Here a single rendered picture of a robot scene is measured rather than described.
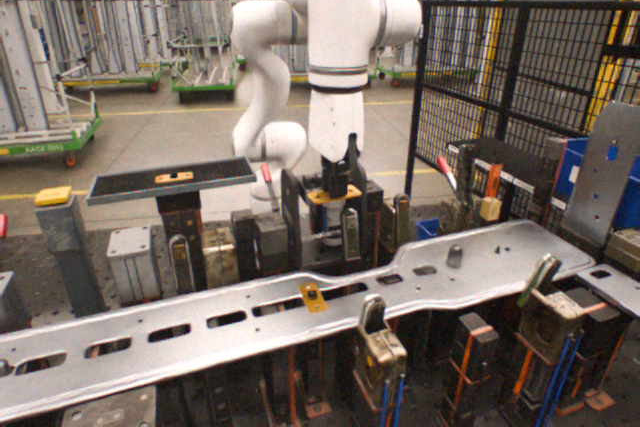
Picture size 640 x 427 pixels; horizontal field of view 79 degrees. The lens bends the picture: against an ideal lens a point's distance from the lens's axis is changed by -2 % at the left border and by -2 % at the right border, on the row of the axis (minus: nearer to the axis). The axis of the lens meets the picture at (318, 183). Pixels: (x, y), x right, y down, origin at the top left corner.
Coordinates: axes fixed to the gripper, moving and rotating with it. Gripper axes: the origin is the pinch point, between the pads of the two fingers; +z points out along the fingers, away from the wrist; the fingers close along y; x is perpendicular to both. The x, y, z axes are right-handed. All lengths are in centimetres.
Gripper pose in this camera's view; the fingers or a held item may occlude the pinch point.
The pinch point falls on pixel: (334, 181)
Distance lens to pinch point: 63.6
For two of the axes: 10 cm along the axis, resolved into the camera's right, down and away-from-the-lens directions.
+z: -0.1, 9.0, 4.3
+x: 9.1, -1.7, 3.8
